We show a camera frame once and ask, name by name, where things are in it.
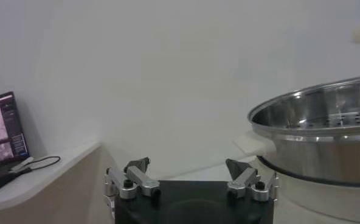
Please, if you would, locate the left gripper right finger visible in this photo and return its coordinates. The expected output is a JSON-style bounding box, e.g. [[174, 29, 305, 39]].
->
[[224, 158, 280, 203]]

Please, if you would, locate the cream electric cooker pot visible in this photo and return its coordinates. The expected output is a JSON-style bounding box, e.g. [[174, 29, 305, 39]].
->
[[233, 130, 360, 224]]

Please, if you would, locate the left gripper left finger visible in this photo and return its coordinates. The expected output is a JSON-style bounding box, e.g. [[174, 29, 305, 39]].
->
[[103, 156, 162, 201]]

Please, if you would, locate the perforated steel steamer basket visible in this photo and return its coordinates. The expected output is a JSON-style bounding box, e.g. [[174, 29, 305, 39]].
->
[[247, 74, 360, 186]]

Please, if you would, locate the black looped cable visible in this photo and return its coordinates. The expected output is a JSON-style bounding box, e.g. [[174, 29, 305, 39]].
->
[[21, 155, 61, 172]]

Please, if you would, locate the white side table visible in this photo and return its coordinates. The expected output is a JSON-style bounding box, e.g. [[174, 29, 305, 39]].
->
[[0, 141, 103, 215]]

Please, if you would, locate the grey usb adapter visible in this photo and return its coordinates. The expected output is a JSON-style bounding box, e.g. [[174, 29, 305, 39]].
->
[[9, 156, 35, 175]]

